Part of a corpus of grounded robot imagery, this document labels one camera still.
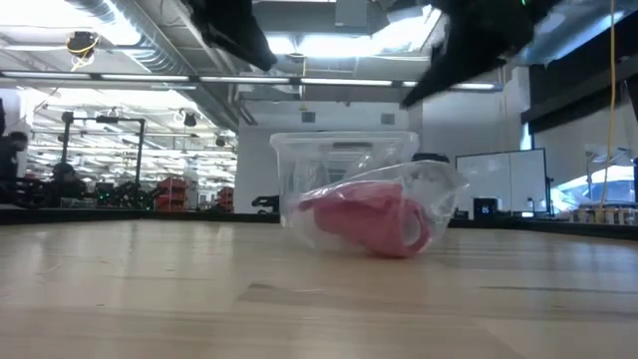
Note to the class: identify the small black display device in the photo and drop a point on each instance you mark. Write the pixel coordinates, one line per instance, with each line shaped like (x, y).
(485, 209)

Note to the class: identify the black background gantry frame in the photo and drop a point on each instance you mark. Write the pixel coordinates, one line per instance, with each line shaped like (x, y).
(142, 149)

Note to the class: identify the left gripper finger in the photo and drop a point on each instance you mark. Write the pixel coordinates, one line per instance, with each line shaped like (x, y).
(254, 52)

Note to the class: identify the black printer cabinet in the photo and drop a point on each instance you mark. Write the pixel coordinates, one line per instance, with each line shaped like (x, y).
(431, 157)

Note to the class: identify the pink elastic bandage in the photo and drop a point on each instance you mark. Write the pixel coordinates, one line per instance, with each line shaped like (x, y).
(374, 219)

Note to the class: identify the red storage rack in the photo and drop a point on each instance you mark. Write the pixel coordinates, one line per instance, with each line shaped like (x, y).
(225, 199)
(172, 194)

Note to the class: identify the person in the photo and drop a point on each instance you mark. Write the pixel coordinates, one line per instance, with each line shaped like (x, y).
(10, 159)
(67, 184)

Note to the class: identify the grey wall vent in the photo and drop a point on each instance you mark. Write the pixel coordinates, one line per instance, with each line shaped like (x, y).
(388, 119)
(308, 117)

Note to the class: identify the clear plastic storage box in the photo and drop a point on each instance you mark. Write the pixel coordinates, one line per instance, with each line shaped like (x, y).
(309, 154)

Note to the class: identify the clear plastic bag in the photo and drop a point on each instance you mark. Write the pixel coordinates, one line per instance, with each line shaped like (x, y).
(433, 184)

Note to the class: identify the white whiteboard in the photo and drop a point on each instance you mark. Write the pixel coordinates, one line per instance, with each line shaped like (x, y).
(503, 182)

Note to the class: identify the long ceiling light bar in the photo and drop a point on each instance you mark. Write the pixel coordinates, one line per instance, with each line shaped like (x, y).
(244, 80)

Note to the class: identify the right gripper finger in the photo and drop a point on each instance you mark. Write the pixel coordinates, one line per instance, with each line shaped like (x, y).
(443, 80)

